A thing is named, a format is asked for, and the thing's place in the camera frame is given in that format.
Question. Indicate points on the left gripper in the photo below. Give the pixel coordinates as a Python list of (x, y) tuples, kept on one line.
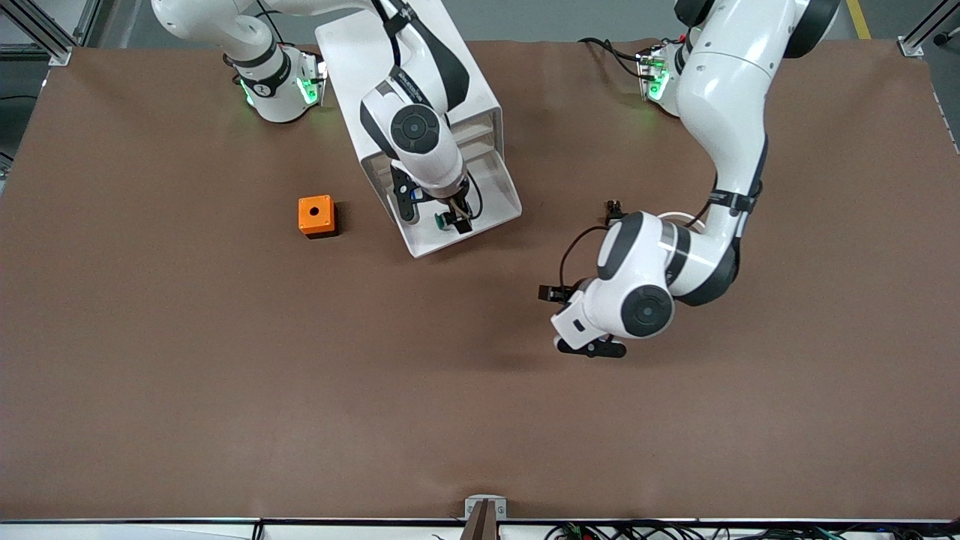
[(556, 293)]

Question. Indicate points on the white plastic drawer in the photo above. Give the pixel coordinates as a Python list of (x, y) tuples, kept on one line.
[(472, 129), (496, 199), (478, 144)]

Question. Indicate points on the white table edge strip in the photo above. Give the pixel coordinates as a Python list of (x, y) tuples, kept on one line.
[(150, 530)]

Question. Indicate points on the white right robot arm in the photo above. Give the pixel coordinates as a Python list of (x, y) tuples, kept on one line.
[(412, 127)]

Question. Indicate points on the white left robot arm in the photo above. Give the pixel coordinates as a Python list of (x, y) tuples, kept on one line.
[(720, 90)]

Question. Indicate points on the small black white-capped button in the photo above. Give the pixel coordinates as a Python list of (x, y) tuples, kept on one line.
[(616, 207)]

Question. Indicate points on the orange button enclosure box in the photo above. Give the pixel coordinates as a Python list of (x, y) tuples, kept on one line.
[(316, 214)]

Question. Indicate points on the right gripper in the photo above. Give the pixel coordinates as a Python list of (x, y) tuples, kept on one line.
[(454, 211)]

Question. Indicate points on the aluminium frame profile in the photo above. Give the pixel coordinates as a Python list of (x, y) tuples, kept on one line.
[(52, 41), (926, 30)]

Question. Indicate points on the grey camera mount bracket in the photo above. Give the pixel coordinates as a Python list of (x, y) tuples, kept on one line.
[(485, 508)]

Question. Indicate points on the white curved plastic bracket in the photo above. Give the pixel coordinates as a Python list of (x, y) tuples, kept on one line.
[(679, 217)]

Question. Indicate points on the green mushroom push button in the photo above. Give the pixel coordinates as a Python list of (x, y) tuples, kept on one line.
[(442, 222)]

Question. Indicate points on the grey base connector block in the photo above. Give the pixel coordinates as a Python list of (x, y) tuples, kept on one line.
[(313, 79), (651, 75)]

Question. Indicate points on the white drawer cabinet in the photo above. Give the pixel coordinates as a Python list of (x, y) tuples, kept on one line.
[(341, 75)]

